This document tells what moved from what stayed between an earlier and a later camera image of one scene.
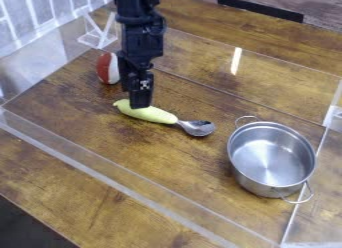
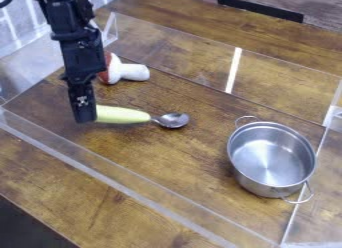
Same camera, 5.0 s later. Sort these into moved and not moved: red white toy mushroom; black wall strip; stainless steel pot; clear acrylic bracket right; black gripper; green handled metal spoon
Moved: black gripper; green handled metal spoon
Not moved: red white toy mushroom; stainless steel pot; black wall strip; clear acrylic bracket right
